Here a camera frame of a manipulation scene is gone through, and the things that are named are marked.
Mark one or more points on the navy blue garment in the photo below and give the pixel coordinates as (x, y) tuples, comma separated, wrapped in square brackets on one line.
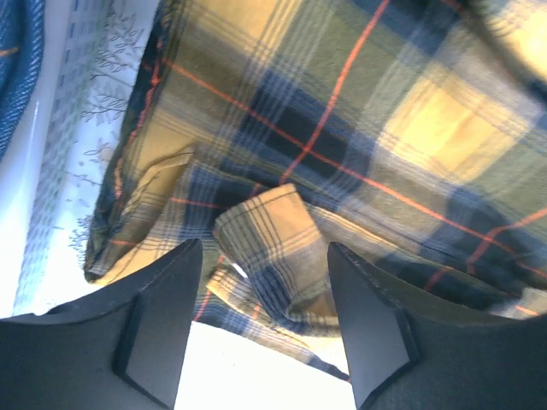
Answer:
[(22, 51)]

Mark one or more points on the yellow plaid long sleeve shirt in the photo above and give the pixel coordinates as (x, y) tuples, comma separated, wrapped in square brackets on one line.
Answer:
[(412, 132)]

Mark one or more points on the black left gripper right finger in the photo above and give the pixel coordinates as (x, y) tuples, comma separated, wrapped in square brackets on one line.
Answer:
[(408, 349)]

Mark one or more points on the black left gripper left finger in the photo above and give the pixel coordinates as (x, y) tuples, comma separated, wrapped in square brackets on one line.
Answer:
[(120, 347)]

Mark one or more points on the floral tablecloth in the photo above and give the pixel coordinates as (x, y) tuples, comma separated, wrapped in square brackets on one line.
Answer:
[(94, 128)]

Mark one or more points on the white laundry basket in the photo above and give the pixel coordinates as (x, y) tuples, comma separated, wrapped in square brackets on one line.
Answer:
[(33, 164)]

